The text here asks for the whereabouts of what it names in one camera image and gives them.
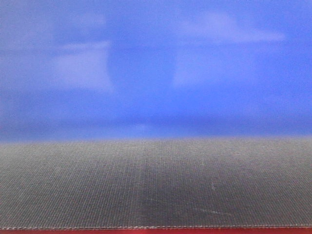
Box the grey woven conveyor belt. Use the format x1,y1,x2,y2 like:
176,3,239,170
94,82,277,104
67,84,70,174
0,138,312,230

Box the blue plastic bin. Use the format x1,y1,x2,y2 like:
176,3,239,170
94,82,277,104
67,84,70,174
0,0,312,142

